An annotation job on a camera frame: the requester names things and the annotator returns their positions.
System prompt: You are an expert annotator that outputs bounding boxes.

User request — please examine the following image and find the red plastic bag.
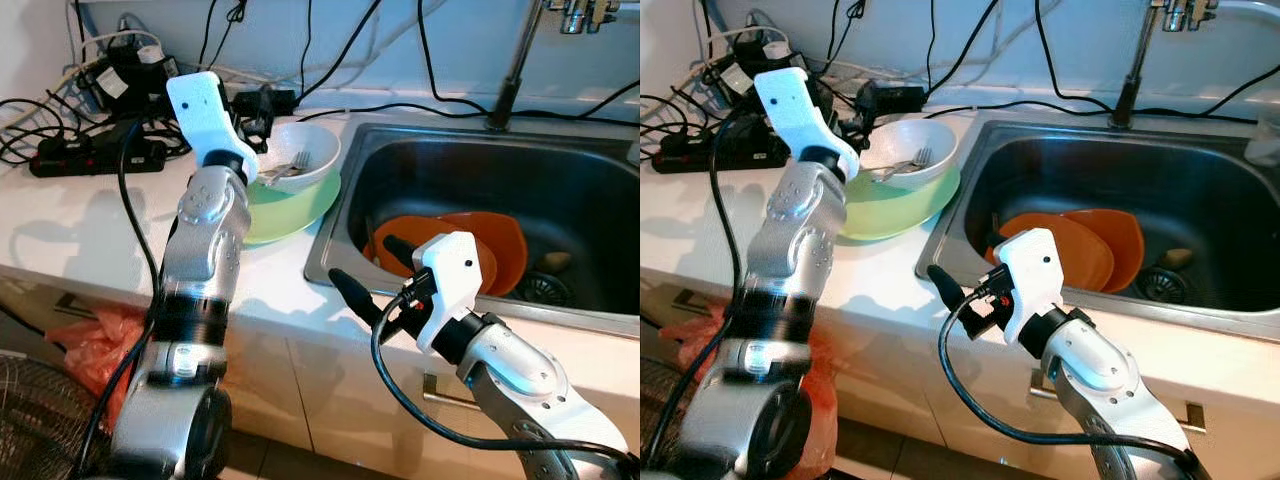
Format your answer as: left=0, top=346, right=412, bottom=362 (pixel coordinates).
left=60, top=303, right=161, bottom=421
left=660, top=315, right=841, bottom=480

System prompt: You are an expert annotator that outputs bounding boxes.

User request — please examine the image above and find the sink drain strainer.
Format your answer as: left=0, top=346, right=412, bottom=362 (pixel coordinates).
left=1135, top=265, right=1196, bottom=304
left=515, top=270, right=576, bottom=306

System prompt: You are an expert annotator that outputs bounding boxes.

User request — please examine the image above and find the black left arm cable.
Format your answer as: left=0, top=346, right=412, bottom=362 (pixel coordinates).
left=650, top=110, right=761, bottom=480
left=75, top=120, right=166, bottom=480

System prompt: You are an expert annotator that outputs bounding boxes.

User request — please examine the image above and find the long black counter cable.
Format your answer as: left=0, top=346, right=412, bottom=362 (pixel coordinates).
left=295, top=100, right=641, bottom=121
left=925, top=98, right=1280, bottom=123

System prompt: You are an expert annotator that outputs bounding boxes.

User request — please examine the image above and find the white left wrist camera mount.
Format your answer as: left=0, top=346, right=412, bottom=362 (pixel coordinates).
left=165, top=72, right=259, bottom=181
left=753, top=68, right=861, bottom=181

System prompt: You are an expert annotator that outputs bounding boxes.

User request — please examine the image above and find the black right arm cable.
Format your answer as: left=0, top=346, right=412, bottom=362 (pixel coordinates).
left=370, top=290, right=641, bottom=466
left=937, top=290, right=1201, bottom=471

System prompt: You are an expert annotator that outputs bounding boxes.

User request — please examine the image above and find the stainless steel sink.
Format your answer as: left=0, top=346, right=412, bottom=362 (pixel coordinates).
left=305, top=122, right=641, bottom=336
left=915, top=120, right=1280, bottom=341

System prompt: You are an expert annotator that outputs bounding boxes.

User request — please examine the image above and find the light green plate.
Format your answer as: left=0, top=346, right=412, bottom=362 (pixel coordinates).
left=840, top=165, right=963, bottom=241
left=243, top=170, right=343, bottom=246

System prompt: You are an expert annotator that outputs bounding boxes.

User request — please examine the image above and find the clear glass cup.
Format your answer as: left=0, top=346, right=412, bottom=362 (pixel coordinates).
left=1245, top=108, right=1280, bottom=166

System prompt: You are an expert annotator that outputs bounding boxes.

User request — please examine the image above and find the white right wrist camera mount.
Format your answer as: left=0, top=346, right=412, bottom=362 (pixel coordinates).
left=412, top=232, right=486, bottom=353
left=995, top=228, right=1066, bottom=346

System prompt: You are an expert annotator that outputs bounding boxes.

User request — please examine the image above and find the metal fan grille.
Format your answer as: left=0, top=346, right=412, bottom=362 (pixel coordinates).
left=0, top=350, right=101, bottom=480
left=640, top=355, right=691, bottom=471

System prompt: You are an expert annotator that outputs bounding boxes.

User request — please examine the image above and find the white water hose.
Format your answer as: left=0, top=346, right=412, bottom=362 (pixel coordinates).
left=1215, top=0, right=1280, bottom=21

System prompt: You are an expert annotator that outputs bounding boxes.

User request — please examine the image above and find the metal faucet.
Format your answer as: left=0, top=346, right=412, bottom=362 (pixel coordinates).
left=1110, top=0, right=1221, bottom=129
left=487, top=0, right=621, bottom=131

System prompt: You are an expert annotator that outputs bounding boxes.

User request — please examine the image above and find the white bowl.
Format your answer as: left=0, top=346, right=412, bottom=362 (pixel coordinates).
left=255, top=122, right=343, bottom=196
left=860, top=118, right=958, bottom=191

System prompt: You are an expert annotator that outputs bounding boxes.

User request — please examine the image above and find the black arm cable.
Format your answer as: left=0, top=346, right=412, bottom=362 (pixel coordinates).
left=75, top=120, right=166, bottom=480
left=650, top=110, right=761, bottom=480
left=937, top=290, right=1201, bottom=471
left=370, top=290, right=641, bottom=466

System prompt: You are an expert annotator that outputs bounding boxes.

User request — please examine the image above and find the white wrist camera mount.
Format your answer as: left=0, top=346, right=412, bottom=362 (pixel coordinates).
left=165, top=72, right=259, bottom=181
left=412, top=232, right=486, bottom=353
left=995, top=228, right=1066, bottom=346
left=753, top=68, right=861, bottom=181

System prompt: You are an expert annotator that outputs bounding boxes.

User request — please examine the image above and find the orange plate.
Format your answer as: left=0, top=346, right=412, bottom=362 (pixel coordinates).
left=440, top=210, right=529, bottom=296
left=1060, top=208, right=1146, bottom=293
left=370, top=215, right=498, bottom=296
left=990, top=212, right=1116, bottom=293

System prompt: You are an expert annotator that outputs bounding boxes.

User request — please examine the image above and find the black wall cable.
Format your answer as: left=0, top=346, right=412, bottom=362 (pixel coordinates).
left=1033, top=0, right=1116, bottom=116
left=575, top=80, right=641, bottom=119
left=1195, top=65, right=1280, bottom=119
left=415, top=0, right=496, bottom=119

